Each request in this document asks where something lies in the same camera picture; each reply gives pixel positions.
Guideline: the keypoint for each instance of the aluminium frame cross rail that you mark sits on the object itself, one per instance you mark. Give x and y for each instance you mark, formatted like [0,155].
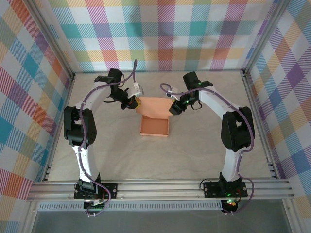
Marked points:
[158,190]

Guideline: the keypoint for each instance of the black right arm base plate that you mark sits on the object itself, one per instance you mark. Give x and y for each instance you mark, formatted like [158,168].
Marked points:
[211,189]

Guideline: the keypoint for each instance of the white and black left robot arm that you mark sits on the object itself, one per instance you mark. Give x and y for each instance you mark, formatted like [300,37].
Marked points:
[80,131]

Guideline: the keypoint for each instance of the salmon cardboard paper box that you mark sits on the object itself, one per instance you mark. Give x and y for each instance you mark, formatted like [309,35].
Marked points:
[154,106]

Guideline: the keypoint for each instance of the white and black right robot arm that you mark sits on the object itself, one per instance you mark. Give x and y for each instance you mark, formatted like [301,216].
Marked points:
[236,131]

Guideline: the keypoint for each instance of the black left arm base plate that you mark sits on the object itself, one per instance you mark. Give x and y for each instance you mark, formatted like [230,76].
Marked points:
[110,189]

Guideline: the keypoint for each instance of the aluminium frame side rail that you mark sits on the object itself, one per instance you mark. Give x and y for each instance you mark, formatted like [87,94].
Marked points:
[66,97]
[251,97]

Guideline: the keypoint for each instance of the aluminium frame corner post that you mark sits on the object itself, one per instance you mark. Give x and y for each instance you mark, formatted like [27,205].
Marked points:
[52,41]
[266,36]

